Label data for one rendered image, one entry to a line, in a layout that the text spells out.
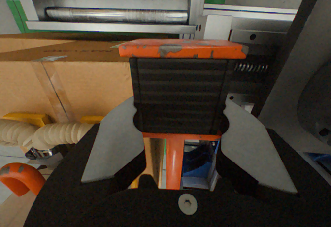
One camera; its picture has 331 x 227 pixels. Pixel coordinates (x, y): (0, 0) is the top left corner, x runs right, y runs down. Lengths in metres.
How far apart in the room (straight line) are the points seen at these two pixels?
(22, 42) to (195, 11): 0.80
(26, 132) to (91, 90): 0.13
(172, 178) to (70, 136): 0.19
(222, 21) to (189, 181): 0.50
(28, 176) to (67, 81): 0.18
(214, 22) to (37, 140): 0.34
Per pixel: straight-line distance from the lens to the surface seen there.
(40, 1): 0.84
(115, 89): 0.30
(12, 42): 1.01
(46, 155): 0.36
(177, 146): 0.16
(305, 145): 0.30
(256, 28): 0.24
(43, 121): 0.43
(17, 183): 0.37
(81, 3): 0.82
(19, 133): 0.36
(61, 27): 0.74
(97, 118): 0.34
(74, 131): 0.29
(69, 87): 0.35
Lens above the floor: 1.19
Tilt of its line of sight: 60 degrees down
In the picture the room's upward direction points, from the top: 174 degrees counter-clockwise
